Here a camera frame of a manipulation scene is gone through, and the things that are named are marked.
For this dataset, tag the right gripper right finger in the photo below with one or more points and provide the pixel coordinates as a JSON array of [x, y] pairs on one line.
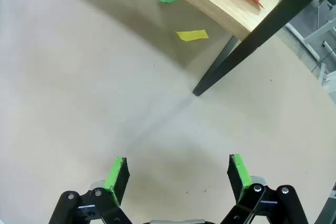
[[240, 176]]

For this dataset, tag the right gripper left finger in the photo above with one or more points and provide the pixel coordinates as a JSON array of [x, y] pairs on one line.
[[115, 176]]

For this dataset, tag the yellow paper scrap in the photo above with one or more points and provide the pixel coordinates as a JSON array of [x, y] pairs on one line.
[[191, 35]]

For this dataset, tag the wooden shelf black frame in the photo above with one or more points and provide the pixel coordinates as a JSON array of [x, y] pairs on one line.
[[231, 11]]

